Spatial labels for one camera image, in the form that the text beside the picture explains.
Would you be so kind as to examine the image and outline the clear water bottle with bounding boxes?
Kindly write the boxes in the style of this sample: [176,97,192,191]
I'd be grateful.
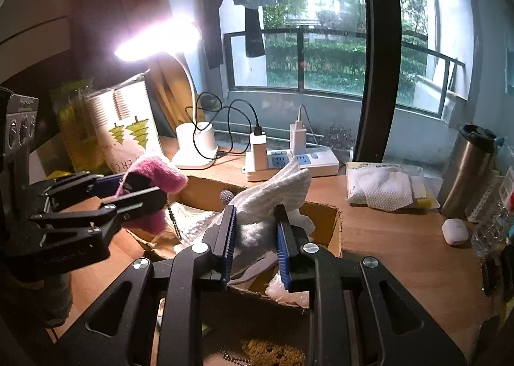
[470,167,514,258]

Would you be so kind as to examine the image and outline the steel tumbler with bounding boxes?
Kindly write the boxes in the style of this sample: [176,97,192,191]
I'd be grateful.
[438,124,499,219]

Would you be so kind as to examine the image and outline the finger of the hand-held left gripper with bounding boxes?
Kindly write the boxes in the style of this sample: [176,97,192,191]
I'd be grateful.
[44,171,134,206]
[32,185,168,231]

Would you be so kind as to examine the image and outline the white desk lamp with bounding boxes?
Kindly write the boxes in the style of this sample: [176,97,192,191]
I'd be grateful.
[113,14,219,169]

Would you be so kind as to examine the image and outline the pink sock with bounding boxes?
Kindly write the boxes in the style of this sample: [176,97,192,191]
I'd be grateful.
[114,155,189,236]

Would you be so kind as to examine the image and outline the brown sponge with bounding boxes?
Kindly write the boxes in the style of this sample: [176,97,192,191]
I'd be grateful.
[240,340,308,366]

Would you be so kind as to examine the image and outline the packet of white cloths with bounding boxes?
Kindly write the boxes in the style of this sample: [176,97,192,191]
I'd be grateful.
[345,161,440,212]

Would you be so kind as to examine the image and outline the hanging dark pants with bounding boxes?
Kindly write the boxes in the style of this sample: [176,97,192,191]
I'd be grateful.
[199,0,266,69]

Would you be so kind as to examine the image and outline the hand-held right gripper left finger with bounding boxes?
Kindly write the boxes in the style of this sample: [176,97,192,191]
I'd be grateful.
[60,203,237,366]

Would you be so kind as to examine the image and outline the black cable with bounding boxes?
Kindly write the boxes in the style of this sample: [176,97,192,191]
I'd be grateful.
[185,92,263,160]

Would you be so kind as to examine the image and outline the white power strip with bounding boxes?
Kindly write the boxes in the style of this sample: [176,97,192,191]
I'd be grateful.
[242,147,340,183]

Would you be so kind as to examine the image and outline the white charger with black cable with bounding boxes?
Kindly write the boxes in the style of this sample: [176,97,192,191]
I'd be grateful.
[250,131,268,171]

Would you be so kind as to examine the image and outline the white waffle towel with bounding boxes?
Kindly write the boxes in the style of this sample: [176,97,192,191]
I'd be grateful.
[219,159,318,250]

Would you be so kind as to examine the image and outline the black balcony railing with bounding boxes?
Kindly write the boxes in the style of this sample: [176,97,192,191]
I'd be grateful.
[223,26,468,118]

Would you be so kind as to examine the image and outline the cardboard box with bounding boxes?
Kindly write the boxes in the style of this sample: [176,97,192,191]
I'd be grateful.
[124,175,344,310]

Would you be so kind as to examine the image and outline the white earbuds case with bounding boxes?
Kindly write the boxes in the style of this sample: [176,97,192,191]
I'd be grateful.
[442,218,470,247]

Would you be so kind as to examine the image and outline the white paper cup pack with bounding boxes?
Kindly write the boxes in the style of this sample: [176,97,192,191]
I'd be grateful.
[86,74,163,176]

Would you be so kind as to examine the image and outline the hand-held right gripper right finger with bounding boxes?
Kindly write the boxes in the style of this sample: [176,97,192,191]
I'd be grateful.
[273,203,466,366]

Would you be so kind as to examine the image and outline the black window frame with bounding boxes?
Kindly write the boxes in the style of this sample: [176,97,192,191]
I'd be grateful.
[353,0,402,162]

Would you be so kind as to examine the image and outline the clear plastic pouch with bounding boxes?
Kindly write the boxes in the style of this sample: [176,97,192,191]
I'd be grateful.
[265,270,312,308]

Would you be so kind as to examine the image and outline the metal ball chain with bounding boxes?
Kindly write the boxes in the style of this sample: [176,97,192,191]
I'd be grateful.
[219,348,252,366]

